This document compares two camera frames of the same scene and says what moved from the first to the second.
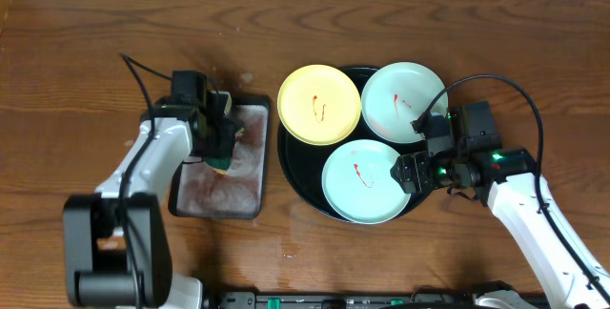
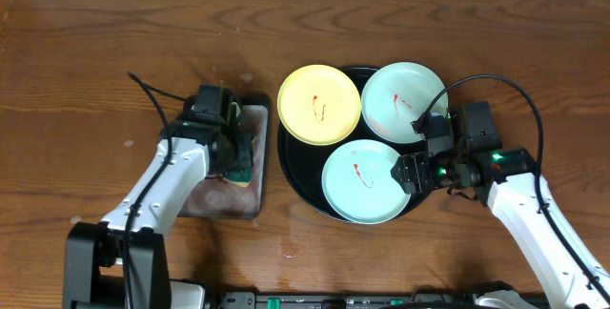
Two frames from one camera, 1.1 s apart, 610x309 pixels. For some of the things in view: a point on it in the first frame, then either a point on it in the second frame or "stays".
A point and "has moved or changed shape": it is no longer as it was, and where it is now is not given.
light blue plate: (396, 94) stays
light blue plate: (358, 184) stays
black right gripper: (413, 167) stays
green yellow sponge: (221, 164) has moved or changed shape
